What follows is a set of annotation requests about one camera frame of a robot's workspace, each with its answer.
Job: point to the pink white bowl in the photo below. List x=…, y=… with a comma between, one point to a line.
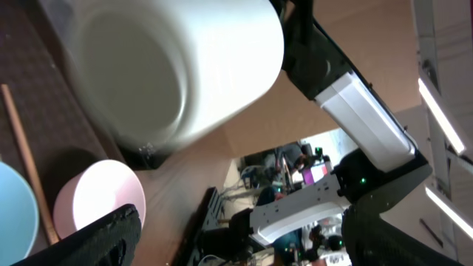
x=97, y=191

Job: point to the left wooden chopstick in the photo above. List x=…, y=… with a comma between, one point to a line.
x=30, y=165

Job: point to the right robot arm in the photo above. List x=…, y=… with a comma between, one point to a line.
x=386, y=166

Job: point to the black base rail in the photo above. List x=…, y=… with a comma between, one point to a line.
x=205, y=219

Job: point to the brown serving tray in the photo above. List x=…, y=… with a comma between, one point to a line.
x=60, y=137

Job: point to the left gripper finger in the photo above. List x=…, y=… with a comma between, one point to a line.
x=110, y=240

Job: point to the white cup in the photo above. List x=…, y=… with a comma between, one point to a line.
x=167, y=72

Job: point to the light blue bowl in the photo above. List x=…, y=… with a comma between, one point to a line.
x=19, y=216

